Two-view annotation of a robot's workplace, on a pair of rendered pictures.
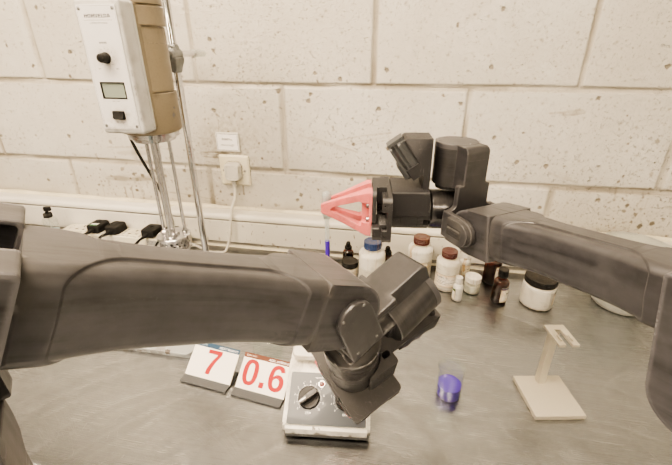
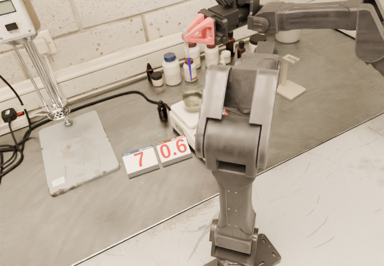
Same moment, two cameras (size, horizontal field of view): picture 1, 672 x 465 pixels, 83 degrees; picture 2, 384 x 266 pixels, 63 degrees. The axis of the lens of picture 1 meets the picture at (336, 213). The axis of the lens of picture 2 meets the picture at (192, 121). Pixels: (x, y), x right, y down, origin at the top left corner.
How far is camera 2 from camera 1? 0.44 m
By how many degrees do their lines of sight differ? 32
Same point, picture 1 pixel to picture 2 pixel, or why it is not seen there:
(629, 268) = (342, 12)
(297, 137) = (83, 2)
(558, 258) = (312, 19)
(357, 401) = not seen: hidden behind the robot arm
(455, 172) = not seen: outside the picture
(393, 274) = (265, 50)
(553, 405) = (294, 91)
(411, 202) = (231, 18)
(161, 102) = (28, 6)
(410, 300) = not seen: hidden behind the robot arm
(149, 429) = (141, 202)
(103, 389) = (90, 207)
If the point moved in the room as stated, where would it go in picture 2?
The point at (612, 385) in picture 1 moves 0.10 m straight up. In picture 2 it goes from (306, 73) to (311, 49)
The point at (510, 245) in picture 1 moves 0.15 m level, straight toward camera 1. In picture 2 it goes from (288, 21) to (316, 51)
